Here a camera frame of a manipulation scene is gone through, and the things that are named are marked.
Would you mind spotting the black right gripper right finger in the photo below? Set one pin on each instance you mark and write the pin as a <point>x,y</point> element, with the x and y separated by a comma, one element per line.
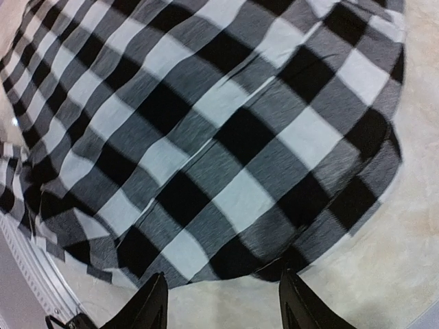
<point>301,308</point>

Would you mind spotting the black white checked shirt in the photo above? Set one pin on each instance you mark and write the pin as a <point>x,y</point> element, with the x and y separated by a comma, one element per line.
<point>207,140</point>

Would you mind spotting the front aluminium rail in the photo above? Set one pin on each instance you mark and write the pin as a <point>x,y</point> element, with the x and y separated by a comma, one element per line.
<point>41,275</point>

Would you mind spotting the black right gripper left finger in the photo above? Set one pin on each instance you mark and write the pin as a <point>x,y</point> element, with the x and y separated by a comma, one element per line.
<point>146,309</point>

